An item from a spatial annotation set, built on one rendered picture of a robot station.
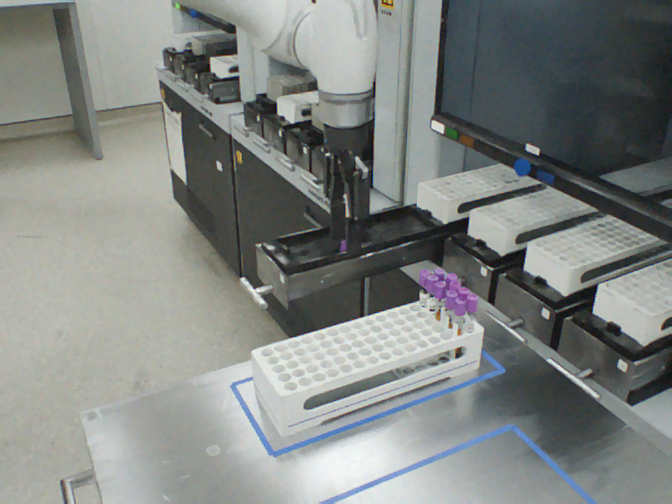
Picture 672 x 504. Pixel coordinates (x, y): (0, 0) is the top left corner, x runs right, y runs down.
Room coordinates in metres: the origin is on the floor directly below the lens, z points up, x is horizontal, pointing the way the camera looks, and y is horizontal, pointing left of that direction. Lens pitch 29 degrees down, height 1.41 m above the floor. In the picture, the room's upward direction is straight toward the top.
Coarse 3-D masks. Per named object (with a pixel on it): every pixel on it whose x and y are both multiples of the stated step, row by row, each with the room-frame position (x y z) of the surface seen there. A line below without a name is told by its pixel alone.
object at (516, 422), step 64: (192, 384) 0.70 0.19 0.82; (448, 384) 0.70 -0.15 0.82; (512, 384) 0.70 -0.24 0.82; (576, 384) 0.70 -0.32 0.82; (128, 448) 0.58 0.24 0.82; (192, 448) 0.58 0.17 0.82; (256, 448) 0.58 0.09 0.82; (320, 448) 0.58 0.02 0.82; (384, 448) 0.58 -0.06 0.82; (448, 448) 0.58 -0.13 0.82; (512, 448) 0.58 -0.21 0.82; (576, 448) 0.58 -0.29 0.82; (640, 448) 0.58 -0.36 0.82
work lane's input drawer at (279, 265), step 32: (384, 224) 1.21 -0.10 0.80; (416, 224) 1.21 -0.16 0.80; (448, 224) 1.18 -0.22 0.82; (256, 256) 1.11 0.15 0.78; (288, 256) 1.05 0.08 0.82; (320, 256) 1.07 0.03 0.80; (352, 256) 1.07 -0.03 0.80; (384, 256) 1.09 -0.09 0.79; (416, 256) 1.13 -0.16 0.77; (256, 288) 1.04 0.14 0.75; (288, 288) 1.00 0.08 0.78; (320, 288) 1.03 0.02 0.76
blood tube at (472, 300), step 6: (474, 294) 0.74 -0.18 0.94; (468, 300) 0.73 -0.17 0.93; (474, 300) 0.72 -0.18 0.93; (468, 306) 0.73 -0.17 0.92; (474, 306) 0.72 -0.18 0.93; (468, 312) 0.73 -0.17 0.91; (474, 312) 0.73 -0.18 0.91; (468, 318) 0.73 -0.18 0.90; (474, 318) 0.73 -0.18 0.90; (468, 324) 0.73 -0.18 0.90; (468, 330) 0.73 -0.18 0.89; (462, 348) 0.73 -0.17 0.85
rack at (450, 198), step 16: (464, 176) 1.31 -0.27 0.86; (480, 176) 1.31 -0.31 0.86; (496, 176) 1.31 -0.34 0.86; (512, 176) 1.31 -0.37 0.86; (432, 192) 1.22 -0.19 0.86; (448, 192) 1.22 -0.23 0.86; (464, 192) 1.23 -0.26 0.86; (480, 192) 1.22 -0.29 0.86; (496, 192) 1.24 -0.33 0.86; (512, 192) 1.32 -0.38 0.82; (528, 192) 1.31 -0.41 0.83; (432, 208) 1.22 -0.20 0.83; (448, 208) 1.18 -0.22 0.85; (464, 208) 1.27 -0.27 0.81
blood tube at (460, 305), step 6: (456, 300) 0.72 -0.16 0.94; (462, 300) 0.72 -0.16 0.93; (456, 306) 0.72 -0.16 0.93; (462, 306) 0.72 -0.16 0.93; (456, 312) 0.72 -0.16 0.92; (462, 312) 0.72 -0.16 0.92; (456, 318) 0.72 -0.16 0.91; (462, 318) 0.72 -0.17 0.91; (456, 324) 0.72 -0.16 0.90; (462, 324) 0.72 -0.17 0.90; (456, 330) 0.72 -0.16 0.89; (462, 330) 0.72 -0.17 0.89; (456, 336) 0.72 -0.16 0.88; (456, 348) 0.72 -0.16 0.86; (450, 354) 0.72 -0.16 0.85; (456, 354) 0.72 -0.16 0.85
